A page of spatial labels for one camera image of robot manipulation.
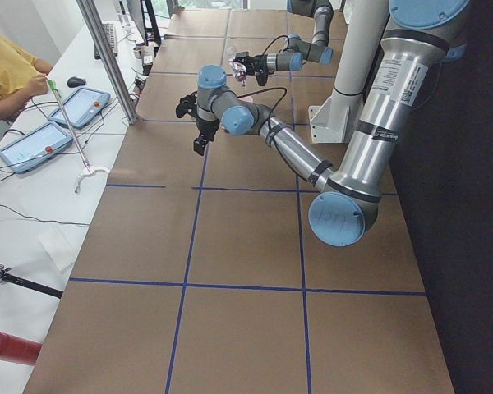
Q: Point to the aluminium frame post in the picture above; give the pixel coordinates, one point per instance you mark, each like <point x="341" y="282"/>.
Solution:
<point x="94" y="25"/>

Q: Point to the person in yellow shirt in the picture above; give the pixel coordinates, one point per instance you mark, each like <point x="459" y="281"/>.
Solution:
<point x="22" y="77"/>

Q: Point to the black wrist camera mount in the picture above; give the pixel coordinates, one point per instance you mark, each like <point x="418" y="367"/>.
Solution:
<point x="187" y="106"/>

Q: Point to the clear glass sauce bottle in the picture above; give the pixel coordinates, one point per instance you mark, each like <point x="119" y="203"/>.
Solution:
<point x="238" y="70"/>

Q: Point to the metal grabber rod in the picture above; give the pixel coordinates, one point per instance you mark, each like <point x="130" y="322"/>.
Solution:
<point x="88" y="170"/>

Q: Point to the black computer mouse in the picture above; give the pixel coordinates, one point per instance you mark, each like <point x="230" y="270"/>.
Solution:
<point x="75" y="81"/>

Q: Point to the upper teach pendant tablet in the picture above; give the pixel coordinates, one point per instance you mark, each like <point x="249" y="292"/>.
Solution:
<point x="84" y="104"/>

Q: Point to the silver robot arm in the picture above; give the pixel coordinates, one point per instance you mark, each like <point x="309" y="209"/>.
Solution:
<point x="295" y="51"/>
<point x="388" y="50"/>

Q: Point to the lower teach pendant tablet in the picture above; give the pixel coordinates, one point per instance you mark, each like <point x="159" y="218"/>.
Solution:
<point x="35" y="148"/>

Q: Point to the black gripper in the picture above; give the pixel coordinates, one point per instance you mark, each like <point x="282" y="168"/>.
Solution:
<point x="255" y="65"/>
<point x="206" y="129"/>

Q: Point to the red cylinder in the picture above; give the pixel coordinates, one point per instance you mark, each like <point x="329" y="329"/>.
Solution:
<point x="18" y="350"/>

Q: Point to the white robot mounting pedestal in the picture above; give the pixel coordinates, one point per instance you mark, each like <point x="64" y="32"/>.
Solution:
<point x="335" y="120"/>

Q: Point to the teach pendant tablet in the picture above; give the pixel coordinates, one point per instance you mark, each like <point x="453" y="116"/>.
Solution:
<point x="84" y="104"/>
<point x="35" y="148"/>

